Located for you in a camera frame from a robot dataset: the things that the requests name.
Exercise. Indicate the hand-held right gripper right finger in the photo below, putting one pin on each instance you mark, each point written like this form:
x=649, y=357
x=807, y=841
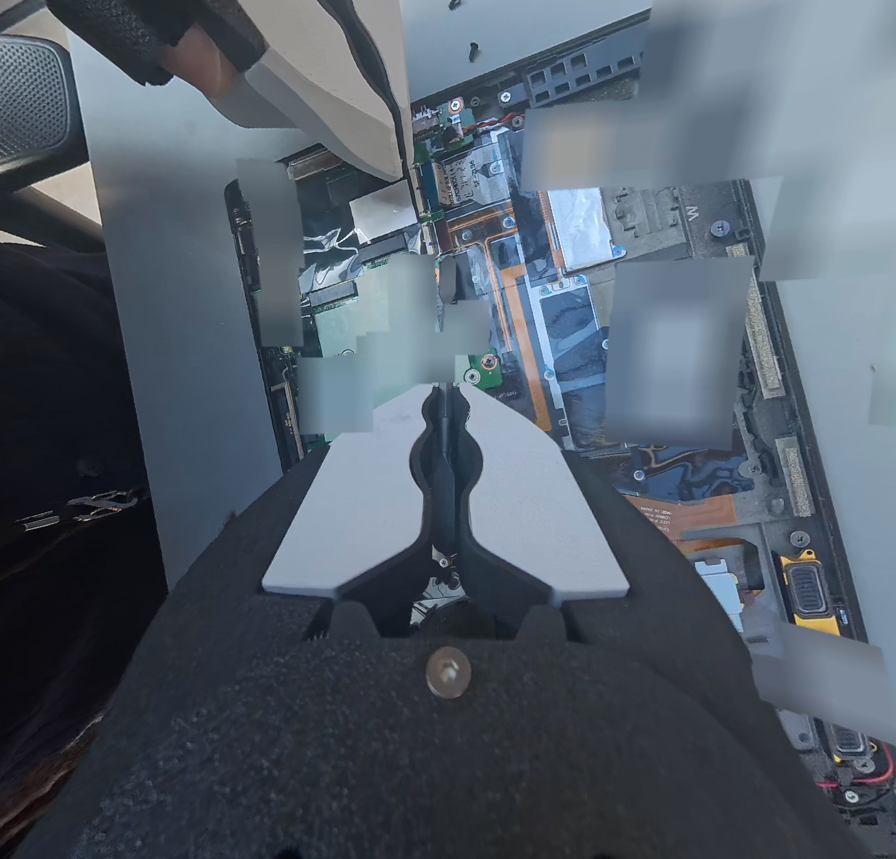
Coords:
x=539, y=509

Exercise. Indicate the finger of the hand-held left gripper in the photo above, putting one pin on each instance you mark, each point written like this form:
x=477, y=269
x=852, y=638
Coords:
x=381, y=33
x=315, y=68

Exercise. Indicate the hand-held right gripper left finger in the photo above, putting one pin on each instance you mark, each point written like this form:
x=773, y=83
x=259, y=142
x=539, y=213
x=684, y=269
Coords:
x=350, y=509

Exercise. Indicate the pale green memory module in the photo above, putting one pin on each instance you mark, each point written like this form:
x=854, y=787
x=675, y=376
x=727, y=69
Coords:
x=336, y=327

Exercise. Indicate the black laptop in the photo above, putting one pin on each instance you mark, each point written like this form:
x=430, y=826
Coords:
x=651, y=222

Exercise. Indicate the person's left hand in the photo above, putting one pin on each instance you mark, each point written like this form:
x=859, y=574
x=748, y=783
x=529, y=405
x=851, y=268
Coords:
x=206, y=64

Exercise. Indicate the black mesh office chair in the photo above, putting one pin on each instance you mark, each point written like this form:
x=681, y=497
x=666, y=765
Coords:
x=31, y=96

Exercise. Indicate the silver metal clasp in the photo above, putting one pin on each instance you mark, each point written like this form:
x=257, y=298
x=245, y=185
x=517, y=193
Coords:
x=98, y=505

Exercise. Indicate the person's black clothing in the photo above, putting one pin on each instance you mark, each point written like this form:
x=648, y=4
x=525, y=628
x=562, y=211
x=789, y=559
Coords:
x=63, y=383

